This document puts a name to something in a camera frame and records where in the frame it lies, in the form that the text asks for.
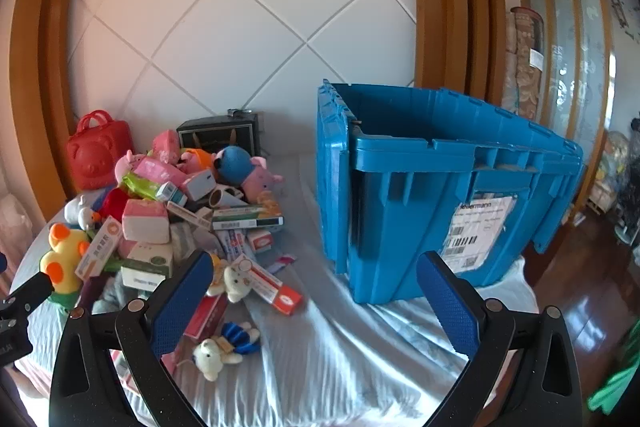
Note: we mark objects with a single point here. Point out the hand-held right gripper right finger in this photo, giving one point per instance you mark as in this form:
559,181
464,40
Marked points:
447,307

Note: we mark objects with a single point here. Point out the green white long box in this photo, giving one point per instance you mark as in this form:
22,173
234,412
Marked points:
245,219

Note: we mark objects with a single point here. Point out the white flat box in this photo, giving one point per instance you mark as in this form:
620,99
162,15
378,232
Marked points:
140,283

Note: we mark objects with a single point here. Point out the white cardboard box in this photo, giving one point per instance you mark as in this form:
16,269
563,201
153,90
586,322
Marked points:
200,186

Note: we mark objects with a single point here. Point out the small red white box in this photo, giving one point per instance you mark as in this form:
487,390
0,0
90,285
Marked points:
260,241

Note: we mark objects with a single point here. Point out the curved wooden frame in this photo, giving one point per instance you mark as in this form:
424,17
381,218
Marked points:
35,82

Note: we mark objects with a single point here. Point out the blue round plush toy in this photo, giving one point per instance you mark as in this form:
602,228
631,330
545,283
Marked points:
235,164

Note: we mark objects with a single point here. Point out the rolled patterned carpet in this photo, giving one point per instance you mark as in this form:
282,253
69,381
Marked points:
527,72

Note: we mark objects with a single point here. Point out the green bag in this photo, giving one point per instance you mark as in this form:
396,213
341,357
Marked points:
617,387

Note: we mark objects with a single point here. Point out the red bear-shaped case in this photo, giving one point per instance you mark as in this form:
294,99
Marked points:
95,157

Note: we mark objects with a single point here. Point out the pink pig plush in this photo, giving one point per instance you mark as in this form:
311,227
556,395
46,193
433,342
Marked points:
127,164
262,179

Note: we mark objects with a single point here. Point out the blue knitted toy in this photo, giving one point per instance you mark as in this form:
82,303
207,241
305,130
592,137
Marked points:
239,338

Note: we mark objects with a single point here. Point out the black box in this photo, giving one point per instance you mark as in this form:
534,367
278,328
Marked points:
215,137

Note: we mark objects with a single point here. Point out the yellow orange-spotted plush duck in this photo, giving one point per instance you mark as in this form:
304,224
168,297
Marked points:
62,267

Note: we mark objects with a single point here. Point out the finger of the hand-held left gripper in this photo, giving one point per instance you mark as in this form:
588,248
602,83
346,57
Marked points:
2,263
30,291

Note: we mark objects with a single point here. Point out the orange white box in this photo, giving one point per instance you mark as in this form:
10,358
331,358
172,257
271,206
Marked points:
97,249

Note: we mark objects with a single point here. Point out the blue plastic crate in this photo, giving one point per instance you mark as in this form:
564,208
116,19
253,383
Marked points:
400,217

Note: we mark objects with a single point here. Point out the wooden door frame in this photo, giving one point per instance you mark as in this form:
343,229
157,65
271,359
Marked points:
440,7

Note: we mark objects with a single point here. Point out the small teal white box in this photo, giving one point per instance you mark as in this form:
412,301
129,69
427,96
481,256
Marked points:
170,193

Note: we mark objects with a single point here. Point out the white toothpaste tube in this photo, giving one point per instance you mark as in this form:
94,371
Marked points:
235,244

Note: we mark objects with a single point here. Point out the white duck plush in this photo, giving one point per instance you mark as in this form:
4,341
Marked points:
80,212

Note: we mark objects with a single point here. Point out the red plush toy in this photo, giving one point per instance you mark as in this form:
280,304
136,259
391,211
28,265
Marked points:
114,204

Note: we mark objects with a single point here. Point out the green wipes pack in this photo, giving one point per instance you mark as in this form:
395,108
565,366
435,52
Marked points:
142,186

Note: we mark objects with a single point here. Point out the wood-framed glass partition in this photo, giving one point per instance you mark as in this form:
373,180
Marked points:
575,57

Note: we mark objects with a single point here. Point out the pink wipes pack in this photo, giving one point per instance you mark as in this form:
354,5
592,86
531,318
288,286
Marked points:
157,172

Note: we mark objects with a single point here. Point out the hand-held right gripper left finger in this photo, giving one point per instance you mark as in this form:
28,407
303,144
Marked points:
182,302

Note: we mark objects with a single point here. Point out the tape roll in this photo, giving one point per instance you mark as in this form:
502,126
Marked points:
217,198

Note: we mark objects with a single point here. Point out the small white teddy plush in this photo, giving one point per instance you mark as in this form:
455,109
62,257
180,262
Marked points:
210,357

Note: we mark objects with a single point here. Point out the orange plush toy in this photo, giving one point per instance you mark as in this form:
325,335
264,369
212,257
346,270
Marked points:
200,157

